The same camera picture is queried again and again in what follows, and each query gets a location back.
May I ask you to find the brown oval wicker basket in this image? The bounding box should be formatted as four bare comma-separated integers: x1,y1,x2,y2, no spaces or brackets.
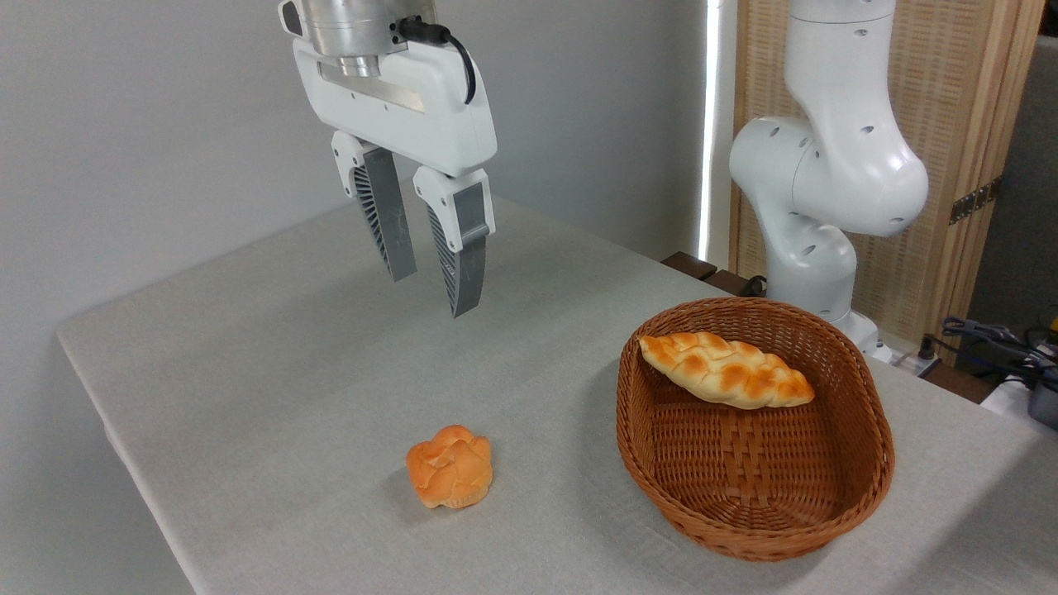
616,297,896,564

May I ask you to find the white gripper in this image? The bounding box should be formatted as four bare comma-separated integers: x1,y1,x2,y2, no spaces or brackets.
292,36,498,319

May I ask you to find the dark metal screen hinge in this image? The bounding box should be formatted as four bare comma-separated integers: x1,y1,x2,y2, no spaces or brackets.
949,175,1003,226

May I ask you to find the grey tablecloth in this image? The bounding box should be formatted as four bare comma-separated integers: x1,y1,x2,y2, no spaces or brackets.
56,194,1058,595

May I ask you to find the round orange bread roll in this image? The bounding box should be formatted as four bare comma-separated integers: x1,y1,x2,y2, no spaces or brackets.
405,425,494,510

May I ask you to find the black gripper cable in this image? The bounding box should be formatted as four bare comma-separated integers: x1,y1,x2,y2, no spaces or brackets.
397,17,479,106

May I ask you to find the wooden folding screen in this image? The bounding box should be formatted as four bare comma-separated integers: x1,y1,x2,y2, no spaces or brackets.
732,0,1046,364

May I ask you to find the long braided bread loaf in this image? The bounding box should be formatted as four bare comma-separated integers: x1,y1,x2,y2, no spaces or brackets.
639,331,816,411

